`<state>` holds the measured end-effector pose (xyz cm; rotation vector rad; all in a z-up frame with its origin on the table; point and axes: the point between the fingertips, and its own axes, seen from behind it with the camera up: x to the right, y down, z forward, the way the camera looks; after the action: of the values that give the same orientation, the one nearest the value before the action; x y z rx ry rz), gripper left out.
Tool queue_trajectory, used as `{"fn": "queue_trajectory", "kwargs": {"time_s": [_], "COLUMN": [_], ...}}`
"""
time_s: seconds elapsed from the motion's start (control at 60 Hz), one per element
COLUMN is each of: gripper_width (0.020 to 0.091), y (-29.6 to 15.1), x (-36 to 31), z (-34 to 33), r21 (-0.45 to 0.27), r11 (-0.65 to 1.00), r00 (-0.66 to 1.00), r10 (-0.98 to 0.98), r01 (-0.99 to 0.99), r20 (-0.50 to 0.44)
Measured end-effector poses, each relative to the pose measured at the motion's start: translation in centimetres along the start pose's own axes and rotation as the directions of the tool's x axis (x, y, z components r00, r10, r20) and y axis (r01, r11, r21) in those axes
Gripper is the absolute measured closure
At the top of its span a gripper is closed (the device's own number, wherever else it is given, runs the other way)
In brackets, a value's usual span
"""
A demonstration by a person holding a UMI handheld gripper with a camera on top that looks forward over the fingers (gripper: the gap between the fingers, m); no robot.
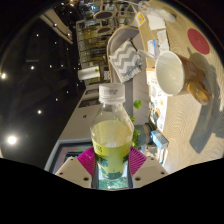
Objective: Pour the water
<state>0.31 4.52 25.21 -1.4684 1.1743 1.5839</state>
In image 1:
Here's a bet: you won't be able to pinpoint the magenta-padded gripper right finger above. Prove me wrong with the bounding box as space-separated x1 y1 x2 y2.
127 145 169 189

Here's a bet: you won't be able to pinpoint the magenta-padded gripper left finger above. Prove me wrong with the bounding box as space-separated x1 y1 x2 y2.
54 145 98 189

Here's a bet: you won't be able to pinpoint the clear green-labelled drink bottle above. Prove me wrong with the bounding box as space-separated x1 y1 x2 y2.
89 82 135 191

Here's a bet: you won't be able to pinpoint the small light blue box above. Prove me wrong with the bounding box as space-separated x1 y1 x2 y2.
150 129 170 150

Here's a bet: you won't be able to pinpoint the white printed leaflets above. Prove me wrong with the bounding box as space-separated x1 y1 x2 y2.
148 84 169 133

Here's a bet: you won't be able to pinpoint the group of ceiling lights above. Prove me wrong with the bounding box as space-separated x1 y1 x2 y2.
0 29 74 146

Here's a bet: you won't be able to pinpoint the white round column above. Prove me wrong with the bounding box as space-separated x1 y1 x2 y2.
78 65 101 82

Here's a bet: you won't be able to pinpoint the brown mug with white inside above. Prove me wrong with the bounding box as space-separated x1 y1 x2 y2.
154 50 213 107

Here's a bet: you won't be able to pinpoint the grey white chevron pillow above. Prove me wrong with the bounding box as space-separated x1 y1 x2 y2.
108 39 144 84

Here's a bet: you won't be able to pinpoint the flat round red coaster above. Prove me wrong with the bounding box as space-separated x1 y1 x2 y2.
186 27 211 56

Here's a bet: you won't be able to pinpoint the yellow white square card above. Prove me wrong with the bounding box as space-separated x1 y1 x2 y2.
134 11 147 28

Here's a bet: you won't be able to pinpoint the group of oval-backed chairs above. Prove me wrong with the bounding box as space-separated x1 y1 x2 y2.
76 0 134 38

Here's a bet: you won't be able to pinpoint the grey sofa with wooden frame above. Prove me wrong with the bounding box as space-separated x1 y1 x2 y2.
105 25 151 126

